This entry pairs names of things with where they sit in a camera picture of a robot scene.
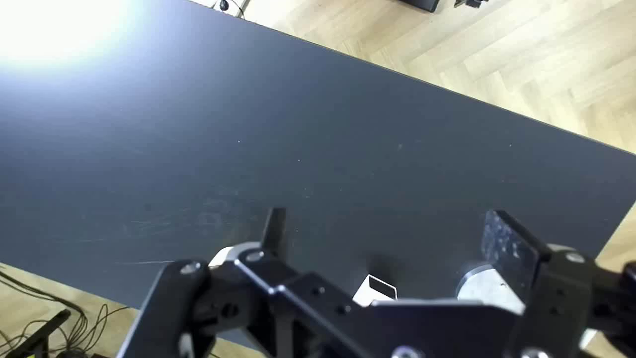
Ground black floor cables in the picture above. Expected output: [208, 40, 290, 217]
[0, 269, 133, 358]

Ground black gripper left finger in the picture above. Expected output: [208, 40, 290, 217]
[117, 205, 373, 358]

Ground metal chair leg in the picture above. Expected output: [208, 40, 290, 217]
[208, 0, 252, 16]

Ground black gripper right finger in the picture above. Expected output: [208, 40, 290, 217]
[455, 209, 636, 358]

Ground black box on floor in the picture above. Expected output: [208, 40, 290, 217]
[399, 0, 445, 14]

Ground black stand foot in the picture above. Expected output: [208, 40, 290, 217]
[14, 308, 73, 358]

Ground small white block object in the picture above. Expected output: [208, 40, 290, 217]
[352, 273, 401, 308]

